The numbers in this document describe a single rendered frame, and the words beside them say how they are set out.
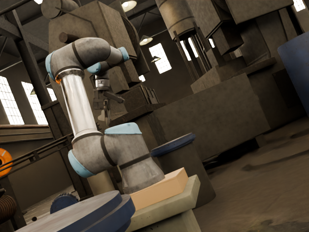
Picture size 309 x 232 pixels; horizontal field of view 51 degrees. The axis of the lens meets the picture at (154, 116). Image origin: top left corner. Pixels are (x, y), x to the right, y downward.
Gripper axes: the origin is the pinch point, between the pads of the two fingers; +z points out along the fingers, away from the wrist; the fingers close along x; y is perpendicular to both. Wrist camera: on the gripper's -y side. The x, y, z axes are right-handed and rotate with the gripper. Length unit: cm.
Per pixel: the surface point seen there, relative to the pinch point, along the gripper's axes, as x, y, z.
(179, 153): -25.0, -37.1, 20.5
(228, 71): -295, -104, -68
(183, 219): 75, -41, 32
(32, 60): -779, 426, -218
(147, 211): 80, -31, 27
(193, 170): -26, -45, 31
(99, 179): 2.3, 6.4, 30.0
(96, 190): 2.3, 8.1, 36.0
